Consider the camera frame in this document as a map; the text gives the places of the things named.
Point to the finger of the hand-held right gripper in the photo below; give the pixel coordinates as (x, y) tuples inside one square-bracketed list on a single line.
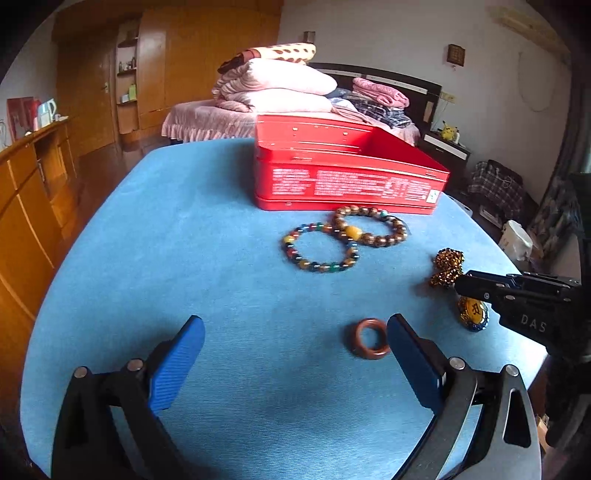
[(480, 285)]

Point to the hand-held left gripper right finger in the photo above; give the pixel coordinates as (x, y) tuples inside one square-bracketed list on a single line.
[(415, 364)]

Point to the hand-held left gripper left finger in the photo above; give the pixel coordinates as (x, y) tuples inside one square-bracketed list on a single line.
[(178, 367)]

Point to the red tin box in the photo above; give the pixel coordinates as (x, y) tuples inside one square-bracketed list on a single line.
[(332, 184)]

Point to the white trash bin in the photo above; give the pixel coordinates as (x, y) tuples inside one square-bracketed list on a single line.
[(515, 240)]

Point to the plaid bag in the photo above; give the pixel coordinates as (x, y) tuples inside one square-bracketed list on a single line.
[(496, 189)]

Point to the patterned grey curtain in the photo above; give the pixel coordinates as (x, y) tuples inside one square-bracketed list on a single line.
[(554, 212)]

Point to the dark nightstand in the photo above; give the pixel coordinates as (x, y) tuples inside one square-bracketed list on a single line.
[(445, 154)]

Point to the yellow plush toy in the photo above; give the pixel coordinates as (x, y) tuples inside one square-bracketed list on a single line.
[(448, 133)]

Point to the plaid folded blanket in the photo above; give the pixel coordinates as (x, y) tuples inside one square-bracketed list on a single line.
[(383, 115)]

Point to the wooden dresser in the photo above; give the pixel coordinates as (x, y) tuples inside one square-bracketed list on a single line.
[(23, 230)]

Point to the dark wooden bed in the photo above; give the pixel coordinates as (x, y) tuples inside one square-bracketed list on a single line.
[(406, 87)]

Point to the pink folded blanket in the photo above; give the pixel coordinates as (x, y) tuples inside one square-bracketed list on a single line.
[(381, 92)]

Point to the pink bedspread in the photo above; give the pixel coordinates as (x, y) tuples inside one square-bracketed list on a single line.
[(207, 122)]

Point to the white air conditioner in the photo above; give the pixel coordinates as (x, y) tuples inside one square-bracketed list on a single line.
[(531, 30)]

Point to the pink folded quilt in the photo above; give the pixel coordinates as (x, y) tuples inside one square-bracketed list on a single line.
[(286, 78), (286, 102)]

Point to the wooden door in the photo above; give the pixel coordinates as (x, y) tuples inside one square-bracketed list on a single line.
[(87, 106)]

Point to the light blue kettle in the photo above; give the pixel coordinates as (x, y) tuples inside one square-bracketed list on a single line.
[(46, 113)]

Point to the spotted folded blanket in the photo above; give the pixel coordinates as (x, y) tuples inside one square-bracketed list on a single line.
[(281, 51)]

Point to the wooden wardrobe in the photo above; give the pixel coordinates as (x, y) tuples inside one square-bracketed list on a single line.
[(194, 55)]

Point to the wall socket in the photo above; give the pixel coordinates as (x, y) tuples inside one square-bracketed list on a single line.
[(448, 97)]

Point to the wooden wall lamp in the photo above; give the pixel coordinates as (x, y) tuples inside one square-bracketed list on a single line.
[(455, 54)]

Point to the red picture frame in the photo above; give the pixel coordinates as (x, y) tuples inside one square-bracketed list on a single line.
[(18, 117)]

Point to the dark wall lamp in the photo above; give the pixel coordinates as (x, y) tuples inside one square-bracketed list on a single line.
[(309, 37)]

